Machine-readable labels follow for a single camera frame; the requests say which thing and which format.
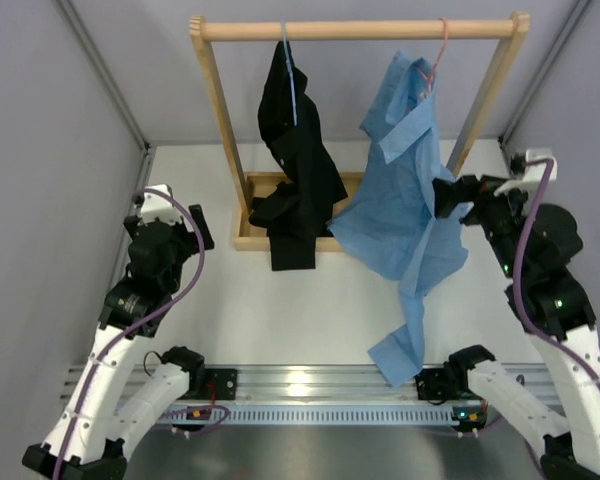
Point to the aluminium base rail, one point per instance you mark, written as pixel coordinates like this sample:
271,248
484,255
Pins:
330,384

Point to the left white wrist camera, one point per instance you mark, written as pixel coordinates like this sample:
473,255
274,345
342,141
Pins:
154,203

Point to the blue wire hanger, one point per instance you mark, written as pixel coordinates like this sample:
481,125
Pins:
290,72

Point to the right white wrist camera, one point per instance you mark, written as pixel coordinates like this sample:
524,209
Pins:
527,169

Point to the wooden clothes rack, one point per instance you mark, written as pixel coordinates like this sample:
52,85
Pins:
510,35

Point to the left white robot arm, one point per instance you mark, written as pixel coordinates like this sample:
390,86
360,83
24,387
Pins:
96,436

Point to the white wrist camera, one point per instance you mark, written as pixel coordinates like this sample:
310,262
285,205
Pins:
527,169
154,203

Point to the black shirt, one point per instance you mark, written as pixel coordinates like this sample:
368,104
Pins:
298,211

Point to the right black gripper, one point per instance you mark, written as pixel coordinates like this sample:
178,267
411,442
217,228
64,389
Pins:
449,194

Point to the pink wire hanger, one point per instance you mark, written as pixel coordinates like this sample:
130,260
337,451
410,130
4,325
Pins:
435,65

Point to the light blue shirt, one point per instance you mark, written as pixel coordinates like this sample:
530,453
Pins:
390,224

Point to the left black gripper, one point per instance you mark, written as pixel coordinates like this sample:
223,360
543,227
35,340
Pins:
189,237

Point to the slotted cable duct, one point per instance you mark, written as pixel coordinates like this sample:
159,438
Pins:
421,414

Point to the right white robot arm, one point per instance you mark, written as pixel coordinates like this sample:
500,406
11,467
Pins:
556,315

